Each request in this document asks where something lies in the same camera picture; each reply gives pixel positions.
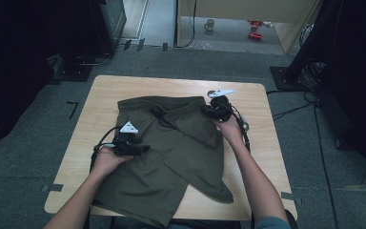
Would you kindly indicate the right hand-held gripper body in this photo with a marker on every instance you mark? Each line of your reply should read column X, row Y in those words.
column 223, row 108

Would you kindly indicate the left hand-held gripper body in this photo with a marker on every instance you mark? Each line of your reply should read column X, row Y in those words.
column 124, row 143

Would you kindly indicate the olive green shorts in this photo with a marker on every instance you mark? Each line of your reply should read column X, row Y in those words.
column 165, row 159

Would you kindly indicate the person's right hand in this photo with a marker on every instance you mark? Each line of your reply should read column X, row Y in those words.
column 232, row 130

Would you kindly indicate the person's left hand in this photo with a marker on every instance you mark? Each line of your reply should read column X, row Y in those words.
column 108, row 162

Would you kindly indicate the red toy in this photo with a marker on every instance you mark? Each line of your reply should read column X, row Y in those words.
column 254, row 24
column 255, row 36

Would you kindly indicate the beige mug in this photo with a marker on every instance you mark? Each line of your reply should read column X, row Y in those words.
column 209, row 24

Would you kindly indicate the black tape strip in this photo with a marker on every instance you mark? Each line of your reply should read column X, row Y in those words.
column 52, row 187

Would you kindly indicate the light wooden cabinet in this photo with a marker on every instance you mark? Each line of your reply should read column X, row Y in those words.
column 244, row 8

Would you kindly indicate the black cabinet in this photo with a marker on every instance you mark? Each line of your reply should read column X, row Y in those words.
column 108, row 25

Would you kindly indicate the person's blue-grey clothing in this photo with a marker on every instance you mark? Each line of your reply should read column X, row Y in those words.
column 273, row 223

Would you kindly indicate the black stand base plate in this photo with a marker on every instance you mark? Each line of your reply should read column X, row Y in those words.
column 73, row 73
column 282, row 79

